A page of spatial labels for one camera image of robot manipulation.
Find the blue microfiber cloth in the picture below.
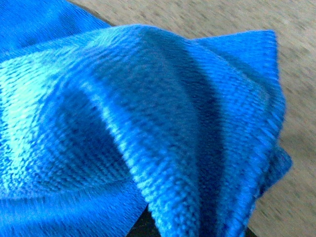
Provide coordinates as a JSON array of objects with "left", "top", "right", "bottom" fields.
[{"left": 0, "top": 0, "right": 292, "bottom": 237}]

